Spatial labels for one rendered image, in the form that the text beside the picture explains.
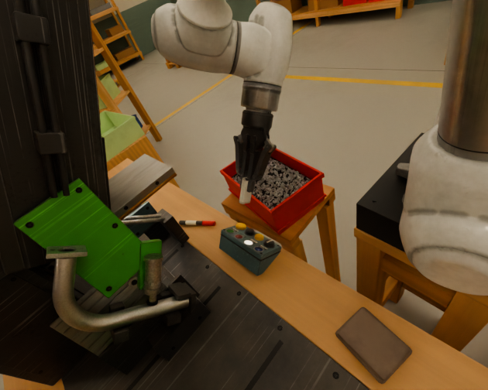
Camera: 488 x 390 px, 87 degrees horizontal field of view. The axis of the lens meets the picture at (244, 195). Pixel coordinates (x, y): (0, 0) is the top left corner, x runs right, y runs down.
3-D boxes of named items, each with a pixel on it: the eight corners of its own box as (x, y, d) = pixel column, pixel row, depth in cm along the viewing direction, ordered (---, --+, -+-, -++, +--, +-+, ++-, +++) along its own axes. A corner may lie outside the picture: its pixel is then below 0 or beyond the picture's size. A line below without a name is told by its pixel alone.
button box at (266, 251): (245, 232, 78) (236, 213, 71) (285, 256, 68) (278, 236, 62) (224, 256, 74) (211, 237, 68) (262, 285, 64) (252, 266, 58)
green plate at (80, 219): (144, 243, 60) (75, 173, 50) (155, 255, 54) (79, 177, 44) (102, 281, 56) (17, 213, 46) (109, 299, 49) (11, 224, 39)
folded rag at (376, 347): (334, 334, 49) (333, 329, 47) (362, 307, 51) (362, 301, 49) (381, 386, 42) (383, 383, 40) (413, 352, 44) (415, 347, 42)
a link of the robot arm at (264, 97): (260, 87, 65) (257, 111, 67) (235, 80, 59) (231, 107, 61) (289, 89, 59) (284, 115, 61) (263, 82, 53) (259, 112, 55)
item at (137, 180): (149, 161, 78) (144, 153, 76) (177, 176, 67) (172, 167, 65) (23, 255, 63) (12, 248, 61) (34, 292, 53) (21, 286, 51)
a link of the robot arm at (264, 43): (275, 89, 65) (225, 80, 62) (286, 18, 60) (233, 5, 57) (292, 87, 56) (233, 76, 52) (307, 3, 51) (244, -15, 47)
